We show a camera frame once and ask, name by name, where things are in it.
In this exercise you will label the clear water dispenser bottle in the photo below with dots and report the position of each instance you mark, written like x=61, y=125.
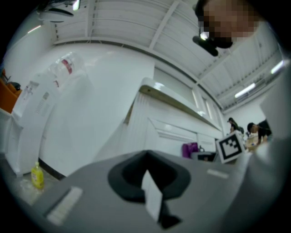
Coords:
x=67, y=66

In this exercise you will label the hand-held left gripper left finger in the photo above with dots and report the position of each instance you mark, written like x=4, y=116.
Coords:
x=95, y=200

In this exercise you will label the white vanity cabinet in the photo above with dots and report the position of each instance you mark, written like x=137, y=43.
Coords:
x=141, y=127

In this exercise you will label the person's head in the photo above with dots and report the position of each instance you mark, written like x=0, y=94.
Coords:
x=227, y=20

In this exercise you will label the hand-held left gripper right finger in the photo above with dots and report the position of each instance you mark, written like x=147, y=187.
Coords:
x=204, y=193

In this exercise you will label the purple cloth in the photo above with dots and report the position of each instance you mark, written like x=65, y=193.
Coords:
x=188, y=149

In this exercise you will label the orange chair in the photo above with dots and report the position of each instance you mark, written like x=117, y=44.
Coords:
x=8, y=95

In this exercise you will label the yellow plastic bottle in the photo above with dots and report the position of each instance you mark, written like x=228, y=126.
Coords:
x=37, y=177

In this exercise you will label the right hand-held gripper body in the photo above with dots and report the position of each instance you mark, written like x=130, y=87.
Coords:
x=232, y=148

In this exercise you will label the white water dispenser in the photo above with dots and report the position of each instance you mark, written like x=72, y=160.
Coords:
x=41, y=118

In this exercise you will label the black head camera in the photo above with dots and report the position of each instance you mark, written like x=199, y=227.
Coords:
x=204, y=44

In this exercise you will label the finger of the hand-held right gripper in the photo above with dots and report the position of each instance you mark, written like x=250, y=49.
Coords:
x=196, y=155

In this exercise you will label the ceiling tube light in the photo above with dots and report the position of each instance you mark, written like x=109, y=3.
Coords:
x=76, y=5
x=245, y=90
x=277, y=67
x=34, y=29

